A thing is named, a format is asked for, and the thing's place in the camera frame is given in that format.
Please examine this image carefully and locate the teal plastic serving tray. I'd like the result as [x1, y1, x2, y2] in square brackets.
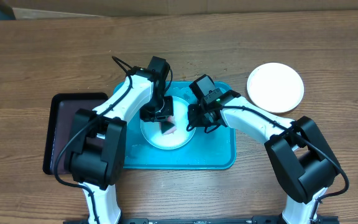
[124, 81, 236, 170]

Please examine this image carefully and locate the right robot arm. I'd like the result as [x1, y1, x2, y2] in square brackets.
[187, 75, 343, 223]

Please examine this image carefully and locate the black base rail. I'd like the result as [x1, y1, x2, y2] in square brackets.
[63, 215, 340, 224]

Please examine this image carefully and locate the white plate with red stain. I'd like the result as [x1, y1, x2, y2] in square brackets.
[247, 62, 305, 113]

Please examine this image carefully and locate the green and pink sponge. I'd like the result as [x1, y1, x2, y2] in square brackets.
[160, 116, 177, 135]

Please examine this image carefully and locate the light blue plate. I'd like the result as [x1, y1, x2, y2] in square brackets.
[140, 96, 195, 150]

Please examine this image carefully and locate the cardboard box at back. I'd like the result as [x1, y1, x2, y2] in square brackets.
[6, 0, 358, 16]

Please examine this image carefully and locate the black rectangular water tray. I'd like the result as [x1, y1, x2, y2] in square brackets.
[42, 92, 108, 175]

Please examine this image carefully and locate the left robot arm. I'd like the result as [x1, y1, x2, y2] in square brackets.
[53, 57, 174, 223]

